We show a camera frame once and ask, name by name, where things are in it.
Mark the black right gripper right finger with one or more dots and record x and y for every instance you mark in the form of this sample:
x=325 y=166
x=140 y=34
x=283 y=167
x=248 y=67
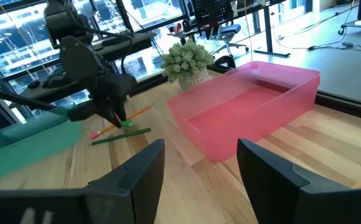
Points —
x=292 y=202

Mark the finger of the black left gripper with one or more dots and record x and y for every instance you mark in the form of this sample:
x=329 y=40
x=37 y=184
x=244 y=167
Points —
x=122 y=109
x=113 y=116

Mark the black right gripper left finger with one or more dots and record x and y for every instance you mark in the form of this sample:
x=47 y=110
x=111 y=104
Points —
x=121 y=199

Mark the orange pencil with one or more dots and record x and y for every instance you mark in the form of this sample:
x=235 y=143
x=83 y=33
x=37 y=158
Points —
x=137 y=113

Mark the green eraser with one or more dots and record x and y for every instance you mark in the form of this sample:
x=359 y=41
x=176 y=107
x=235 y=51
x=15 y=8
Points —
x=128 y=124

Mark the green pencil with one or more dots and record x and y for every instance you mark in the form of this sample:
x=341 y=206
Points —
x=121 y=136

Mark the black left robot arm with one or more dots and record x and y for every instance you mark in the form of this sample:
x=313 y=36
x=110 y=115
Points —
x=62 y=21

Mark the black diagonal strut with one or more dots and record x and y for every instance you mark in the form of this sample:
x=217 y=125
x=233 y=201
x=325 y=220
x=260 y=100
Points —
x=12 y=96

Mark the potted green plant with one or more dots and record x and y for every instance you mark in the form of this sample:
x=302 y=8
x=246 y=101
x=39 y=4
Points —
x=186 y=62

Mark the green plastic bin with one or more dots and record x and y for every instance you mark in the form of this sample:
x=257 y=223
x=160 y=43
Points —
x=28 y=149

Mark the pink plastic bin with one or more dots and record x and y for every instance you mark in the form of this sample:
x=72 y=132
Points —
x=246 y=102

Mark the blue office chair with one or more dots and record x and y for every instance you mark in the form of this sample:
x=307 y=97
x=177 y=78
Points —
x=227 y=31

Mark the black standing desk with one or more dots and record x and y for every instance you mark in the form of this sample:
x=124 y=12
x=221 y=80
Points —
x=267 y=31

